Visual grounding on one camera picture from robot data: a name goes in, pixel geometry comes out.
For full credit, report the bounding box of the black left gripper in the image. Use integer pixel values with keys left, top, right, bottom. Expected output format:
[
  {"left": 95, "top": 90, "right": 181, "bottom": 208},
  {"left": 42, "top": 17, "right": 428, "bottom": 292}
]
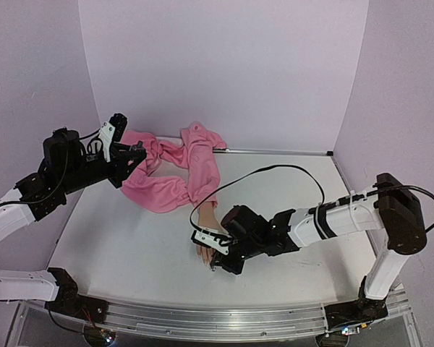
[{"left": 61, "top": 143, "right": 148, "bottom": 195}]

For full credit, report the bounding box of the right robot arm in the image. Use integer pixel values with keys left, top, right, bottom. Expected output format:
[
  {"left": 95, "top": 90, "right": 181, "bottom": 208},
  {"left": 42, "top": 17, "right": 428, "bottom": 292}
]
[{"left": 210, "top": 173, "right": 427, "bottom": 327}]

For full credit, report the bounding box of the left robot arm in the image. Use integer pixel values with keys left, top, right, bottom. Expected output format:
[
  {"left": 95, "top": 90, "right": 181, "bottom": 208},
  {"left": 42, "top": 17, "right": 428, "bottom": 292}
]
[{"left": 0, "top": 123, "right": 147, "bottom": 317}]

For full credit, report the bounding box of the mannequin hand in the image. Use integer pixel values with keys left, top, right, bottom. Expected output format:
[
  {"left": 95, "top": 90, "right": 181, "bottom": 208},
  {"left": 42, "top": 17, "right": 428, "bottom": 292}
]
[{"left": 196, "top": 202, "right": 222, "bottom": 266}]

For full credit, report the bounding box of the pink hoodie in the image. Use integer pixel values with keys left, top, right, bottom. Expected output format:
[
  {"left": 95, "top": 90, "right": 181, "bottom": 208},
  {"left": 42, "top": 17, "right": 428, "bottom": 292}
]
[{"left": 121, "top": 122, "right": 226, "bottom": 213}]

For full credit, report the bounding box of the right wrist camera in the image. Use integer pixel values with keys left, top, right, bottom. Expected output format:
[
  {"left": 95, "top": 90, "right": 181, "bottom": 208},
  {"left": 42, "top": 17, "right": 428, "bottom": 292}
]
[{"left": 191, "top": 228, "right": 234, "bottom": 255}]

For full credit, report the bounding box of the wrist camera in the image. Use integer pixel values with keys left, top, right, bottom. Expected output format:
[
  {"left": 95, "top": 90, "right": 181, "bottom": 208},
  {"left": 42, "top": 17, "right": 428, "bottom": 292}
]
[
  {"left": 191, "top": 228, "right": 234, "bottom": 255},
  {"left": 86, "top": 113, "right": 127, "bottom": 163}
]

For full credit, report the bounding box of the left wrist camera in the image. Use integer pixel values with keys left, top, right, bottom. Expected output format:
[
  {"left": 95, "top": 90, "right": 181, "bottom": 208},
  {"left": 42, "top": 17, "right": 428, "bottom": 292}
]
[{"left": 86, "top": 113, "right": 127, "bottom": 163}]

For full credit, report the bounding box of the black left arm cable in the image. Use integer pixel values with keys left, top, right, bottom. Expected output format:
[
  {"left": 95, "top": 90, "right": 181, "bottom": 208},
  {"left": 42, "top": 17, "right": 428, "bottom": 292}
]
[{"left": 0, "top": 128, "right": 106, "bottom": 214}]

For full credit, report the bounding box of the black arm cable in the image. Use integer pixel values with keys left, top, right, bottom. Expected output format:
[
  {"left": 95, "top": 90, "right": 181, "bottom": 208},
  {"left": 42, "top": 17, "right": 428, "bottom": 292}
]
[
  {"left": 0, "top": 128, "right": 106, "bottom": 214},
  {"left": 189, "top": 165, "right": 434, "bottom": 236}
]

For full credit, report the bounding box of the aluminium front rail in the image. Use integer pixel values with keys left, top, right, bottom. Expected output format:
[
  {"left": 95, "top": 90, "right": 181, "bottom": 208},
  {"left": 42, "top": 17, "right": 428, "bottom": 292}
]
[{"left": 7, "top": 288, "right": 422, "bottom": 346}]

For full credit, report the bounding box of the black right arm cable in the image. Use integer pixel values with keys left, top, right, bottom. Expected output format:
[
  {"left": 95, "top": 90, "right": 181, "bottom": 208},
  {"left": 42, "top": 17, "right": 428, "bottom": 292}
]
[{"left": 189, "top": 165, "right": 434, "bottom": 236}]

